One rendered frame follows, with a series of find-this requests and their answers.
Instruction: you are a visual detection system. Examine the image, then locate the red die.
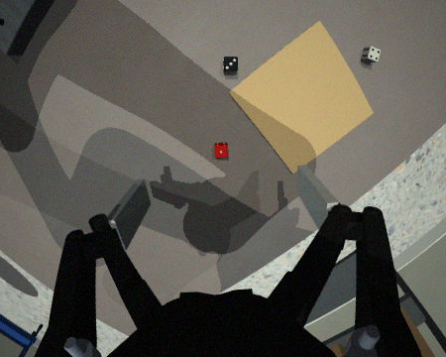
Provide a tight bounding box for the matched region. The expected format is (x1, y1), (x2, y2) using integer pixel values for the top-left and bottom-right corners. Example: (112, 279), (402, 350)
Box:
(214, 143), (228, 158)

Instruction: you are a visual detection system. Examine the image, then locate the black die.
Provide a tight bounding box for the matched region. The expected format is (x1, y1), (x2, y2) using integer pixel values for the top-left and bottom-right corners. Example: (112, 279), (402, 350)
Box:
(223, 57), (238, 71)

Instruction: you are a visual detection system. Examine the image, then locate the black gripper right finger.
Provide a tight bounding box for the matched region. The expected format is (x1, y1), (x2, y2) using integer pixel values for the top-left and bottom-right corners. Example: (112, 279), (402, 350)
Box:
(232, 165), (422, 357)

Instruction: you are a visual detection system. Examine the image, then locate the white die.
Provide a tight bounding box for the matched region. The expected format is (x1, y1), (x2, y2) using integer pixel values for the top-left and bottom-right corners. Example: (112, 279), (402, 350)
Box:
(362, 46), (381, 62)

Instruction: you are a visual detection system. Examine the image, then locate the tan square mat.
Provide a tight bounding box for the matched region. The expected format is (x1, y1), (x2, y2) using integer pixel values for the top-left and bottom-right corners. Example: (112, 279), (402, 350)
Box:
(229, 21), (374, 174)

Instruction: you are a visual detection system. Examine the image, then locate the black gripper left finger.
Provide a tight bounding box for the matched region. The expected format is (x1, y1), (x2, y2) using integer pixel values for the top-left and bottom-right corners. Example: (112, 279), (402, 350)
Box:
(34, 179), (192, 357)

